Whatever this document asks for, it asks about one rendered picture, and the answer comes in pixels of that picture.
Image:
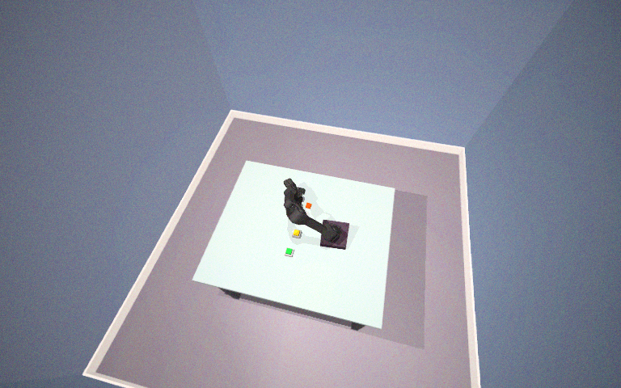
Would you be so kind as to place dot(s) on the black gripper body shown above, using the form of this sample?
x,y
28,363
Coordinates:
x,y
297,201

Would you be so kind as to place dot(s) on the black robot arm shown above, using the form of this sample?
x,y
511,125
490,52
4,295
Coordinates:
x,y
299,216

